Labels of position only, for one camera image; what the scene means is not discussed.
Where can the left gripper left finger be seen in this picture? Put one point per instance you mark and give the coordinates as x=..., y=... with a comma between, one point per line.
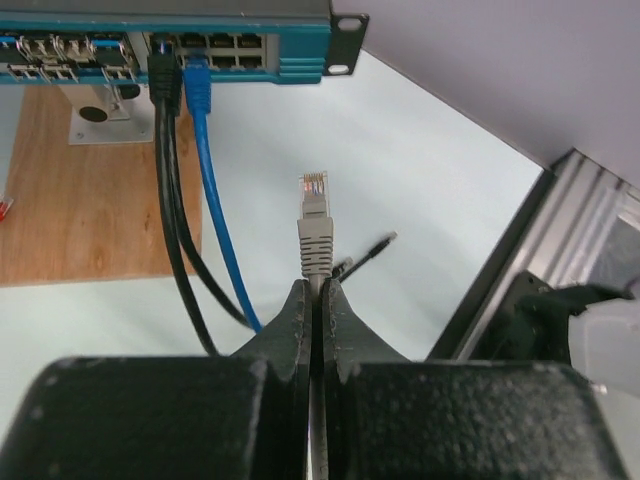
x=242, y=416

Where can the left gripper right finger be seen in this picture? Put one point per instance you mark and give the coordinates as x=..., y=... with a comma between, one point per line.
x=390, y=418

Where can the wooden base board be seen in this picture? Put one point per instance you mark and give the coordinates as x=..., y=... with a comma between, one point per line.
x=79, y=213

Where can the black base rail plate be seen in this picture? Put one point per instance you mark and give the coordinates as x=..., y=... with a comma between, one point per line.
x=482, y=289

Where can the aluminium frame profile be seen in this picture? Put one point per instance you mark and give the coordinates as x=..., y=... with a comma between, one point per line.
x=586, y=229

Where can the metal switch mount bracket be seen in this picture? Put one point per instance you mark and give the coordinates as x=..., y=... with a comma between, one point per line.
x=109, y=114

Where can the black network switch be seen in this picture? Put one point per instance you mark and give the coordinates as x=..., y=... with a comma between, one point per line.
x=109, y=42

